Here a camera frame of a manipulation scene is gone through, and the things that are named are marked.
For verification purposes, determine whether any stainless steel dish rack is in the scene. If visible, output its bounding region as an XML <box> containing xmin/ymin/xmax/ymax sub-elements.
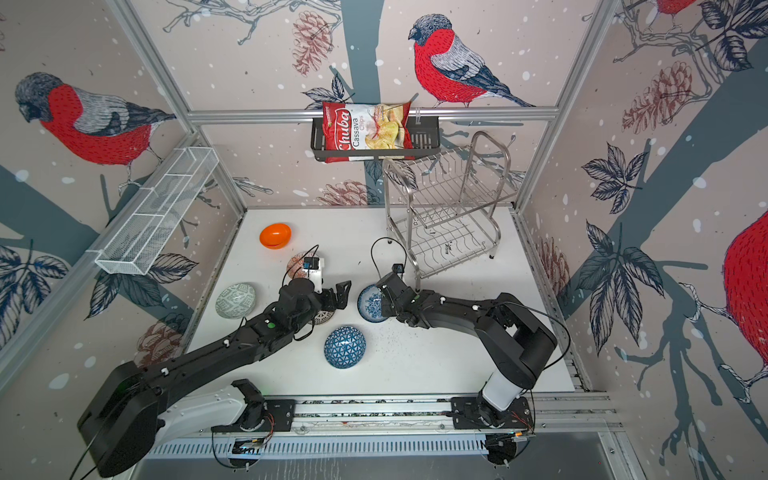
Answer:
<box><xmin>382</xmin><ymin>131</ymin><xmax>521</xmax><ymax>284</ymax></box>

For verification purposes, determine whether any red patterned ceramic bowl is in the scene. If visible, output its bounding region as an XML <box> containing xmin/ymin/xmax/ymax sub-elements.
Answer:
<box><xmin>286</xmin><ymin>254</ymin><xmax>307</xmax><ymax>280</ymax></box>

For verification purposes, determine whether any blue geometric upturned bowl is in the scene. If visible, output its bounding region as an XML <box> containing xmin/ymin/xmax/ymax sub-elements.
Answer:
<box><xmin>323</xmin><ymin>325</ymin><xmax>367</xmax><ymax>370</ymax></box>

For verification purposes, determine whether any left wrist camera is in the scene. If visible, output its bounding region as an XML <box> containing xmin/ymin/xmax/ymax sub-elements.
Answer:
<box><xmin>299</xmin><ymin>256</ymin><xmax>324</xmax><ymax>284</ymax></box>

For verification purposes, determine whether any green patterned ceramic bowl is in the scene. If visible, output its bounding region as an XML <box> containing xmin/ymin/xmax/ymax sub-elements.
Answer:
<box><xmin>215</xmin><ymin>283</ymin><xmax>256</xmax><ymax>320</ymax></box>

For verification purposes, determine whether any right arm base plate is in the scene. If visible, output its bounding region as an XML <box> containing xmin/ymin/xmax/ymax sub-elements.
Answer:
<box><xmin>449</xmin><ymin>396</ymin><xmax>534</xmax><ymax>430</ymax></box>

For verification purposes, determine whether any aluminium mounting rail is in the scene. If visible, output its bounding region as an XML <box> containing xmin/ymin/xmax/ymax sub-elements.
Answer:
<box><xmin>155</xmin><ymin>388</ymin><xmax>622</xmax><ymax>444</ymax></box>

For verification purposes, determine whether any white wire mesh shelf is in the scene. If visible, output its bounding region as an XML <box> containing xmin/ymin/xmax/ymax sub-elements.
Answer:
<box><xmin>95</xmin><ymin>146</ymin><xmax>219</xmax><ymax>275</ymax></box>

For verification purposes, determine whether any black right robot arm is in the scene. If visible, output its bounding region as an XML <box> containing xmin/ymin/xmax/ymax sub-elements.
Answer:
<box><xmin>376</xmin><ymin>272</ymin><xmax>558</xmax><ymax>428</ymax></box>

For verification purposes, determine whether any white brown patterned bowl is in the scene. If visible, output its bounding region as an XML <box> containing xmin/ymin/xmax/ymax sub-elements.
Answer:
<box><xmin>313</xmin><ymin>310</ymin><xmax>335</xmax><ymax>325</ymax></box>

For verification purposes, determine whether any orange plastic bowl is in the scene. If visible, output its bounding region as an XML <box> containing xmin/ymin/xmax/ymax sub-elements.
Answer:
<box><xmin>259</xmin><ymin>223</ymin><xmax>292</xmax><ymax>250</ymax></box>

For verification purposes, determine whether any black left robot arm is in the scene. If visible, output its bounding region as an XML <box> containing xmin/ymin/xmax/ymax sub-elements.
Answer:
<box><xmin>77</xmin><ymin>278</ymin><xmax>351</xmax><ymax>477</ymax></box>

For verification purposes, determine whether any black wall basket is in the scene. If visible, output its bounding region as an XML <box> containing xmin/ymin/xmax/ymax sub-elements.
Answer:
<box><xmin>310</xmin><ymin>116</ymin><xmax>441</xmax><ymax>163</ymax></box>

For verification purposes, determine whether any red cassava chips bag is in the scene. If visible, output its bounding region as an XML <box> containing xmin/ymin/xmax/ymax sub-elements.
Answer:
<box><xmin>322</xmin><ymin>102</ymin><xmax>413</xmax><ymax>153</ymax></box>

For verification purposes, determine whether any blue floral ceramic bowl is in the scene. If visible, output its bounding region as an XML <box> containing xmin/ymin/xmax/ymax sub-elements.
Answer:
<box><xmin>357</xmin><ymin>284</ymin><xmax>387</xmax><ymax>323</ymax></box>

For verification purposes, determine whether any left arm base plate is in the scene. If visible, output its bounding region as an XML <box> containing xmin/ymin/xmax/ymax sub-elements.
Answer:
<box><xmin>212</xmin><ymin>399</ymin><xmax>297</xmax><ymax>435</ymax></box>

